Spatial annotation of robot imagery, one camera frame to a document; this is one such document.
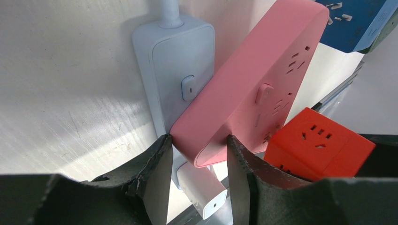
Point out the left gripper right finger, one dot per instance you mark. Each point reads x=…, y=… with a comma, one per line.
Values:
x=262, y=194

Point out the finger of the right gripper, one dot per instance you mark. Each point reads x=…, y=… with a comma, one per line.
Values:
x=383, y=161

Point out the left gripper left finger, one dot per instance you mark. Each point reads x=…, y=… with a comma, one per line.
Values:
x=135, y=193

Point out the small white usb charger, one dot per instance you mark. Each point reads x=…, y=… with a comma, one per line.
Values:
x=202, y=187

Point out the red cube socket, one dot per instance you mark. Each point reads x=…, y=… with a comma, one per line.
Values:
x=312, y=146

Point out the pink power strip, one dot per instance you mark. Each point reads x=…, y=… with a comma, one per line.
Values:
x=252, y=93

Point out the light blue power strip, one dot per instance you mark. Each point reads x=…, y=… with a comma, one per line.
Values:
x=175, y=65

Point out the blue cube socket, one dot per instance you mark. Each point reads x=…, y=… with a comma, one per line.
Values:
x=353, y=25

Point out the dark green cube socket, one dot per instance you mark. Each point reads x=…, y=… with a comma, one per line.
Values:
x=386, y=30

